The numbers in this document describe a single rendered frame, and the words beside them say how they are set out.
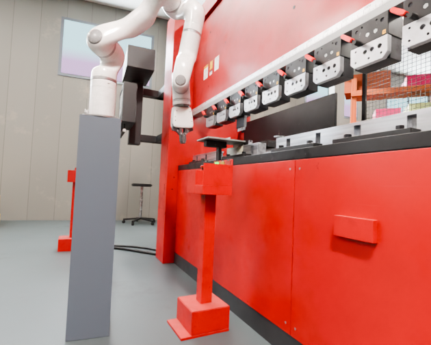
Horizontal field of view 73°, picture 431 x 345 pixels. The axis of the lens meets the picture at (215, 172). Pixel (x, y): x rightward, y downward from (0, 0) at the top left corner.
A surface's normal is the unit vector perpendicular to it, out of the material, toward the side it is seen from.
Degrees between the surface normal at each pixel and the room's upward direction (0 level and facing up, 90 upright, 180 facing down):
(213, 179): 90
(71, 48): 90
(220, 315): 90
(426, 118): 90
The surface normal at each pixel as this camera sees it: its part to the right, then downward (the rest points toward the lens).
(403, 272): -0.90, -0.06
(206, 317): 0.46, -0.02
